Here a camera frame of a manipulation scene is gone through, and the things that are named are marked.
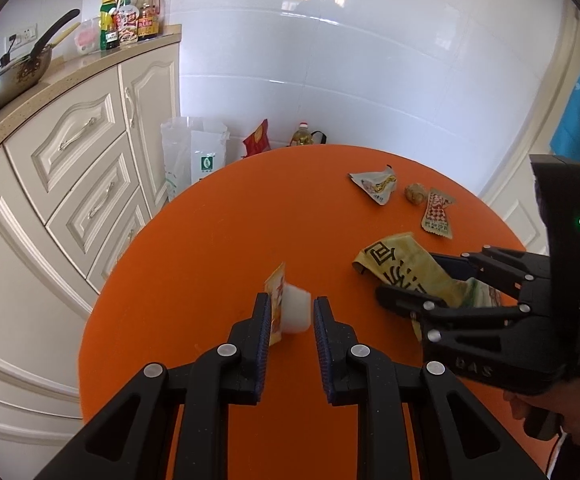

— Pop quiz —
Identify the white plastic bag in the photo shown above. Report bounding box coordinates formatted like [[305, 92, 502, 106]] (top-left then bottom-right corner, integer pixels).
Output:
[[161, 117, 230, 202]]

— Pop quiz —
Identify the large green-yellow food bag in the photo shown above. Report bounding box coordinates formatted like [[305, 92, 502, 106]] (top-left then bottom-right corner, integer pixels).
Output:
[[351, 231, 504, 342]]

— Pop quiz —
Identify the red white sachet wrapper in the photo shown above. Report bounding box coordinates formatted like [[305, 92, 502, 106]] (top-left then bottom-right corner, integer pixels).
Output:
[[421, 188, 456, 240]]

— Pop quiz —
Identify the crumpled brown paper ball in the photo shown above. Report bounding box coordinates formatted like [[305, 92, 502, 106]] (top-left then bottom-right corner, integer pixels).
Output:
[[404, 183, 429, 206]]

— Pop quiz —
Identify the small grey torn wrapper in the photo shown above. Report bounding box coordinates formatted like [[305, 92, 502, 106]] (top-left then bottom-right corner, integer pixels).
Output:
[[348, 165, 397, 206]]

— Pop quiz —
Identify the white tissue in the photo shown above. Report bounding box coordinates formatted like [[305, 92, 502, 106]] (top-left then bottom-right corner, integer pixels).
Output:
[[280, 283, 313, 334]]

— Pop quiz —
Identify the green label sauce bottle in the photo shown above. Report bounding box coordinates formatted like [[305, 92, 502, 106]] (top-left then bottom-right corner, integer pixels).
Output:
[[99, 0, 119, 51]]

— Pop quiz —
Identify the steel wok black handle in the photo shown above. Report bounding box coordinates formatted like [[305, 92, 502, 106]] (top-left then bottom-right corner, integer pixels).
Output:
[[0, 9, 81, 110]]

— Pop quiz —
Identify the cream kitchen base cabinet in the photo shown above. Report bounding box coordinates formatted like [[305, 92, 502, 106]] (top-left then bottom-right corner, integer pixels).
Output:
[[0, 25, 183, 479]]

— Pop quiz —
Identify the yellow snack wrapper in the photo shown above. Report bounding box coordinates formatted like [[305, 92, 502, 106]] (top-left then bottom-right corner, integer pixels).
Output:
[[264, 263, 285, 346]]

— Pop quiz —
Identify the person's right hand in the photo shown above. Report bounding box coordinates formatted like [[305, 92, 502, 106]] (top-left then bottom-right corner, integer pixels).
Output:
[[503, 378, 580, 445]]

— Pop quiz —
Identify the red packaging bag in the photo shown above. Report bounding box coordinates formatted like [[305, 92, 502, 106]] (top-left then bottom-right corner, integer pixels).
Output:
[[242, 119, 271, 157]]

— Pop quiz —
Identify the white panel door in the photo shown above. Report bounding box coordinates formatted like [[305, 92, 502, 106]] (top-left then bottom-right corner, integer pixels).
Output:
[[480, 1, 580, 254]]

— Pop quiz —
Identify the white label sauce bottle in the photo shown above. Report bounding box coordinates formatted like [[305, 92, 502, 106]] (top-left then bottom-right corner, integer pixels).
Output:
[[115, 0, 139, 47]]

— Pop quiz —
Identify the brown oil bottle red label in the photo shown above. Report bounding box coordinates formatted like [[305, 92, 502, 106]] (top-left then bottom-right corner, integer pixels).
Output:
[[137, 0, 162, 41]]

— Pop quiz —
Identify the clear pink plastic container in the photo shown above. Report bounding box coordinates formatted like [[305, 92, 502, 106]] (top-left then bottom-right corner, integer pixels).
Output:
[[74, 18, 100, 55]]

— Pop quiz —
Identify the round orange table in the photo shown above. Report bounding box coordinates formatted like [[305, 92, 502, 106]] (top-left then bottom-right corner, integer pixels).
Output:
[[77, 143, 556, 480]]

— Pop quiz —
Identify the yellow cooking oil jug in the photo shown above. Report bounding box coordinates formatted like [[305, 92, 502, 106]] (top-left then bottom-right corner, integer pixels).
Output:
[[289, 122, 314, 146]]

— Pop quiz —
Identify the white wall socket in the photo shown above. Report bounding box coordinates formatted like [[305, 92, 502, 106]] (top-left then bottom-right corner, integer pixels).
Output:
[[5, 24, 38, 50]]

